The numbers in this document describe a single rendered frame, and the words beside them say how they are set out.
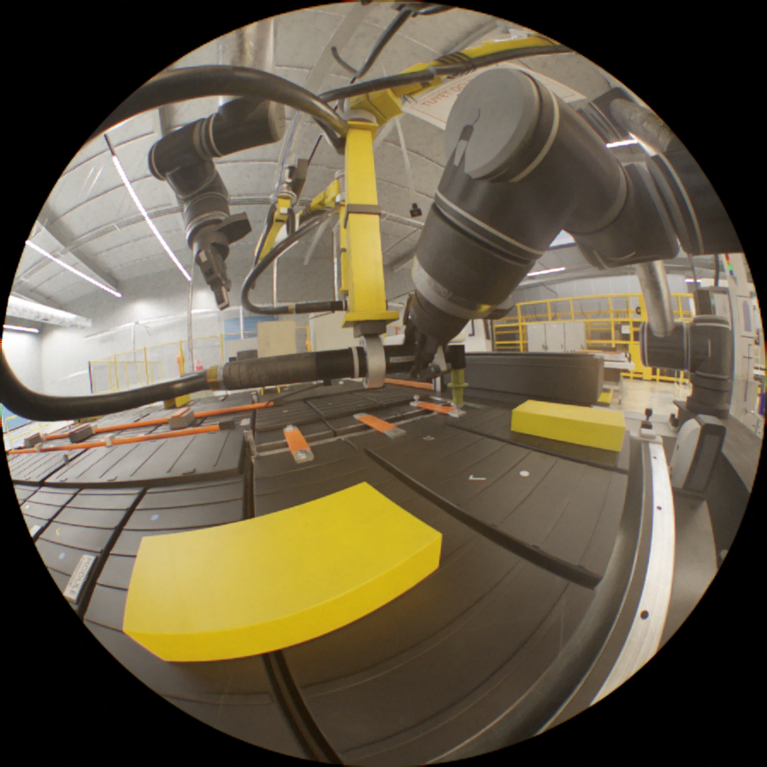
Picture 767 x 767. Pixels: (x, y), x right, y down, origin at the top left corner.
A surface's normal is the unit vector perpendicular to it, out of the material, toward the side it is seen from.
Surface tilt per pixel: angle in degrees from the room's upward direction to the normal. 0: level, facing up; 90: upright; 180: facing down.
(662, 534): 0
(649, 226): 131
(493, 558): 0
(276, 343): 90
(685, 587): 0
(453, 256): 121
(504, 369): 90
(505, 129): 93
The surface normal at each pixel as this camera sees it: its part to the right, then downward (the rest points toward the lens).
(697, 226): -0.57, 0.82
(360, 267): 0.25, 0.11
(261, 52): 0.84, 0.54
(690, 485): -0.86, 0.13
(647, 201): -0.90, 0.41
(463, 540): -0.07, -0.99
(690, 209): -0.77, 0.62
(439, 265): -0.73, 0.56
